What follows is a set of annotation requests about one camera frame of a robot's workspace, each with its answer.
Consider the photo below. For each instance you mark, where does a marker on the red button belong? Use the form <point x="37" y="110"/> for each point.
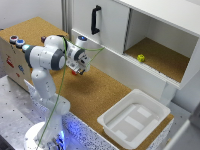
<point x="13" y="39"/>

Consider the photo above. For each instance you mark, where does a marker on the white plastic box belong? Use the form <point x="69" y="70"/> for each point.
<point x="133" y="120"/>

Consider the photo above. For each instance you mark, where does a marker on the yellow block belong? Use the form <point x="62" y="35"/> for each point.
<point x="141" y="58"/>

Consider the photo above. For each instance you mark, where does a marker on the purple block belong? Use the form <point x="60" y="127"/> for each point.
<point x="43" y="39"/>

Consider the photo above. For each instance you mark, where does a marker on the green button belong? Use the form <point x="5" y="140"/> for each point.
<point x="25" y="47"/>

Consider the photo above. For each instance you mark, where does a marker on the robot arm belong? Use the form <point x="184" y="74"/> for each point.
<point x="41" y="80"/>

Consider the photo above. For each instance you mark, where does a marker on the white sliding door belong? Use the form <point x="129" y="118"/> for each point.
<point x="113" y="26"/>

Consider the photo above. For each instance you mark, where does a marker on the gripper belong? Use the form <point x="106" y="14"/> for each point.
<point x="80" y="61"/>

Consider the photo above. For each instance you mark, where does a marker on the white cabinet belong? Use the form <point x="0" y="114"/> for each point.
<point x="156" y="20"/>

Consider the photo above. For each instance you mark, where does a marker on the blue button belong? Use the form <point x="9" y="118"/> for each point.
<point x="20" y="42"/>

